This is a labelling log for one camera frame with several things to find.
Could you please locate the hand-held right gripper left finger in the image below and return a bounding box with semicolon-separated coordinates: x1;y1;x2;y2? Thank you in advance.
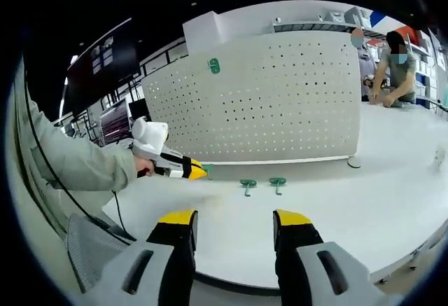
87;209;200;306

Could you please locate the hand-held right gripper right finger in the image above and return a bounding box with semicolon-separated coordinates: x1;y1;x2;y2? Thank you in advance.
272;209;389;306

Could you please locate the large black wall display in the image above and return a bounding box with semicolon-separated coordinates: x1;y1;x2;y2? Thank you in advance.
62;17;141;118

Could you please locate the thin black cable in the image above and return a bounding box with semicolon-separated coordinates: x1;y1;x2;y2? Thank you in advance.
111;189;127;237

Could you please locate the grey mesh office chair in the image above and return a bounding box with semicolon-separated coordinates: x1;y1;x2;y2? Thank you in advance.
65;212;134;293

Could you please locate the operator in grey jacket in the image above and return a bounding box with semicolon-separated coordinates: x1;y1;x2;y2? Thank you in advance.
24;81;136;242

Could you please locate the white open laptop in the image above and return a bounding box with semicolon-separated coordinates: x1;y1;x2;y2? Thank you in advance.
99;99;131;144

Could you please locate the person's left hand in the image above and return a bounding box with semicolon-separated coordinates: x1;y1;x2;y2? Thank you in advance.
134;156;158;179

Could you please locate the white perforated mounting plate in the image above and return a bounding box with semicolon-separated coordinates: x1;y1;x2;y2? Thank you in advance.
141;29;363;170

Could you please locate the black computer monitor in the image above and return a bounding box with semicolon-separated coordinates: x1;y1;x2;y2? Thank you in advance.
127;99;148;118

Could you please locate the ceiling light strip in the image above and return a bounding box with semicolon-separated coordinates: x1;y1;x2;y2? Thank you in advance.
58;55;79;120

